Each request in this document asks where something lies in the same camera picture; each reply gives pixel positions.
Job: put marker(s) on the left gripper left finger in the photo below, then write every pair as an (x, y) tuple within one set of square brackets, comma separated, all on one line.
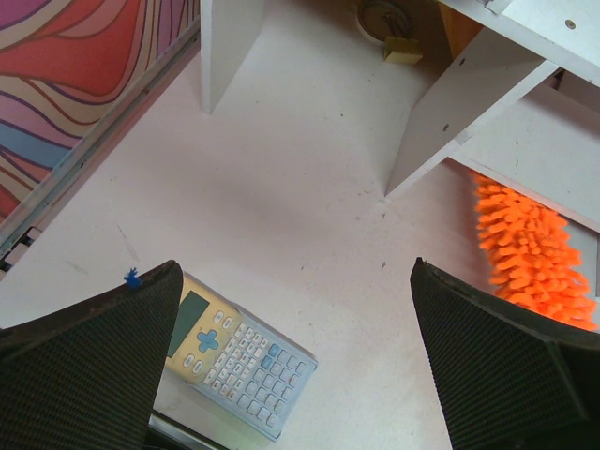
[(86, 376)]

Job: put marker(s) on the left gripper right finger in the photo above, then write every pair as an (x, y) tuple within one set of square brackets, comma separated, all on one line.
[(506, 377)]

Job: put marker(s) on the orange microfiber duster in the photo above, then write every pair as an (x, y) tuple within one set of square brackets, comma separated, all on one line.
[(532, 263)]

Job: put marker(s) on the white wooden bookshelf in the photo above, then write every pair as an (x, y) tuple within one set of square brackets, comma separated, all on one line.
[(507, 88)]

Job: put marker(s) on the small yellow block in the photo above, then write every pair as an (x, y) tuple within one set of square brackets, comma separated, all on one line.
[(399, 50)]

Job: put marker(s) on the round dish under shelf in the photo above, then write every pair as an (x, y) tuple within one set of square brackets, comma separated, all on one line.
[(378, 20)]

